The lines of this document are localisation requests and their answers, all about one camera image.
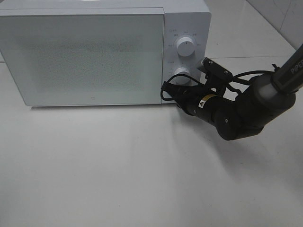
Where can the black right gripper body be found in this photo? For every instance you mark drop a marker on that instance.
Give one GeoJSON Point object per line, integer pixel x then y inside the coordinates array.
{"type": "Point", "coordinates": [186, 97]}

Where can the white round knob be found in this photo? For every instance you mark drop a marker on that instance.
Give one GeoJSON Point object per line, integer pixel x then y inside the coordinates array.
{"type": "Point", "coordinates": [181, 80]}
{"type": "Point", "coordinates": [185, 45]}

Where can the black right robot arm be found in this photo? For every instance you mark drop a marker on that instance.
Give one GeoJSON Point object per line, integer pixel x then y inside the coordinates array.
{"type": "Point", "coordinates": [237, 106]}

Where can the white microwave oven body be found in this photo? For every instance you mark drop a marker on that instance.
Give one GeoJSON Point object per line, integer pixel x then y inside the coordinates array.
{"type": "Point", "coordinates": [181, 17]}

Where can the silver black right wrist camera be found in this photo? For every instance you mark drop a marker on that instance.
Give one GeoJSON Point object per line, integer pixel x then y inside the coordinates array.
{"type": "Point", "coordinates": [213, 70]}

